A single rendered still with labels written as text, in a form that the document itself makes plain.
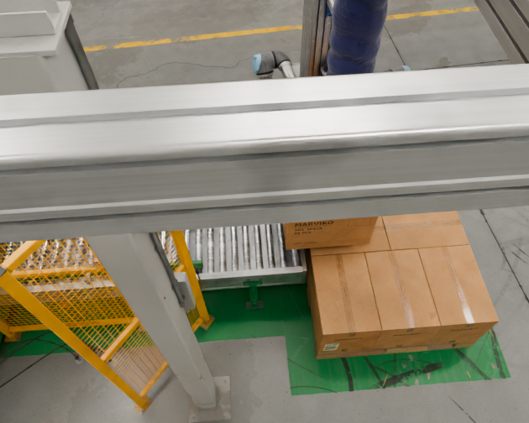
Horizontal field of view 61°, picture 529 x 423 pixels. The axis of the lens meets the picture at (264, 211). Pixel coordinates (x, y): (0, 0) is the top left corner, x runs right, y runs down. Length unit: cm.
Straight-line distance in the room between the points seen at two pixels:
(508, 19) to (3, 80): 91
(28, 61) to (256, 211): 59
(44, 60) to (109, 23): 590
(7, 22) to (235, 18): 569
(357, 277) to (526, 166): 289
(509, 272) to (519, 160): 394
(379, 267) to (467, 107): 300
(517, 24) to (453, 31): 573
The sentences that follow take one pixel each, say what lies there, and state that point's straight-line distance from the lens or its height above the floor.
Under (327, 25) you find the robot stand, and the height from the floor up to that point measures 183.
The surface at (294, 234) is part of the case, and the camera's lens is 305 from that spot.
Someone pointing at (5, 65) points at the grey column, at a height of 298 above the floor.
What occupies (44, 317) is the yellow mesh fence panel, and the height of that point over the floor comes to 174.
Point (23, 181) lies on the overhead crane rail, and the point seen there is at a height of 318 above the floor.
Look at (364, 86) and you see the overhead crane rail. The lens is 41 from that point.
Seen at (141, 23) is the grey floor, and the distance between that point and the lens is 668.
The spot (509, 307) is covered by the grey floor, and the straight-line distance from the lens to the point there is 422.
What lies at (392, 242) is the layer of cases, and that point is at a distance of 352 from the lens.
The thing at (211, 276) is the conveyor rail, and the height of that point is 59.
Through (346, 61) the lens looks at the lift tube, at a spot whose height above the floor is 216.
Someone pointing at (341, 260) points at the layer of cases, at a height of 54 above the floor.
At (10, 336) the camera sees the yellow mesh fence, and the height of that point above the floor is 5.
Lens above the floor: 347
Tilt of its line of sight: 55 degrees down
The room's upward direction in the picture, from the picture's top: 1 degrees counter-clockwise
